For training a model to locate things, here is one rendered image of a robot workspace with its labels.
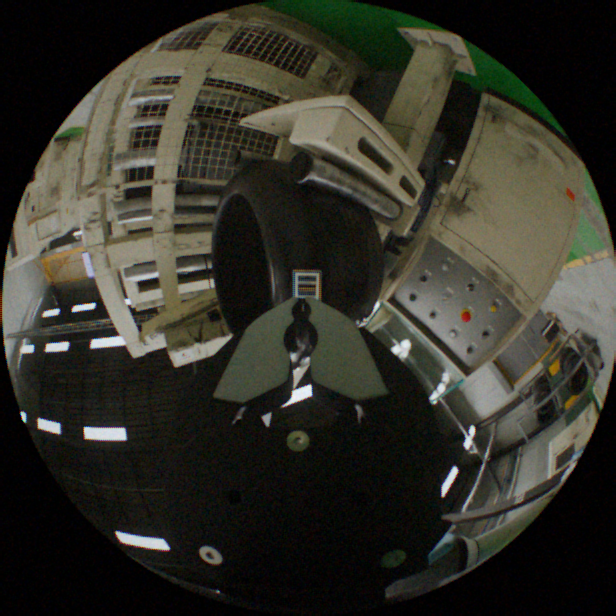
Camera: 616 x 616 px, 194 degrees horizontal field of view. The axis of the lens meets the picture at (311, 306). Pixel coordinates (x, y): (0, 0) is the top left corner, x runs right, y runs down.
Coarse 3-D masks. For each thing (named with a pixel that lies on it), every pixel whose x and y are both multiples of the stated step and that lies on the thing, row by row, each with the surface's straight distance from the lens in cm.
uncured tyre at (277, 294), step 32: (224, 192) 53; (256, 192) 34; (288, 192) 30; (320, 192) 31; (224, 224) 68; (256, 224) 74; (288, 224) 27; (320, 224) 27; (352, 224) 33; (224, 256) 73; (256, 256) 78; (288, 256) 26; (320, 256) 26; (352, 256) 30; (224, 288) 71; (256, 288) 77; (288, 288) 26; (352, 288) 31; (224, 320) 65; (352, 320) 36
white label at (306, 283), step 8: (296, 272) 25; (304, 272) 25; (312, 272) 25; (320, 272) 25; (296, 280) 25; (304, 280) 25; (312, 280) 25; (320, 280) 25; (296, 288) 26; (304, 288) 26; (312, 288) 26; (320, 288) 26; (296, 296) 26; (304, 296) 26; (312, 296) 26; (320, 296) 26
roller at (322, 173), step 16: (304, 160) 27; (320, 160) 29; (304, 176) 26; (320, 176) 28; (336, 176) 30; (352, 176) 34; (336, 192) 32; (352, 192) 34; (368, 192) 38; (384, 208) 45
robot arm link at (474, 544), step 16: (544, 496) 51; (528, 512) 46; (496, 528) 44; (512, 528) 43; (448, 544) 36; (464, 544) 38; (480, 544) 40; (496, 544) 41; (432, 560) 35; (448, 560) 37; (464, 560) 37; (480, 560) 40; (416, 576) 36; (432, 576) 37; (448, 576) 38
